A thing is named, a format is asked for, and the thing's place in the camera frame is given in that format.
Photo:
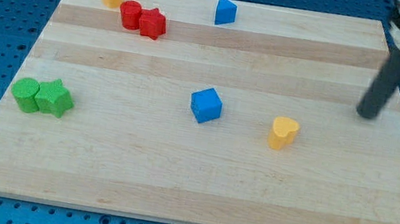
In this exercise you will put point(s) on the red star block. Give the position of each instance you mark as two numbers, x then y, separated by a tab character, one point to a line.
152	23

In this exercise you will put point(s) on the green cylinder block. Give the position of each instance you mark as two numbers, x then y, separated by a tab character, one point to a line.
24	92

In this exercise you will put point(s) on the red cylinder block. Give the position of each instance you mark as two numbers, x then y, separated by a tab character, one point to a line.
130	13

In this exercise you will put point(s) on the blue triangle block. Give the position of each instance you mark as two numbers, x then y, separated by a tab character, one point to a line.
225	12

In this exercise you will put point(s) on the yellow heart block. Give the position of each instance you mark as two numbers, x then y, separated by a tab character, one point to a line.
283	132

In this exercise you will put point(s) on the wooden board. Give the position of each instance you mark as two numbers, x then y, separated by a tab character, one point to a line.
131	145

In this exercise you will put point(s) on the blue cube block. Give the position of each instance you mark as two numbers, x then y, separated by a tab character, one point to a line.
206	105

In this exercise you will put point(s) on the green star block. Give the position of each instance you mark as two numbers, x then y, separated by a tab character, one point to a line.
53	98

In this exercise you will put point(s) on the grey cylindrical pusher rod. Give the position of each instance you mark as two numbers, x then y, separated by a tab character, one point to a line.
382	88

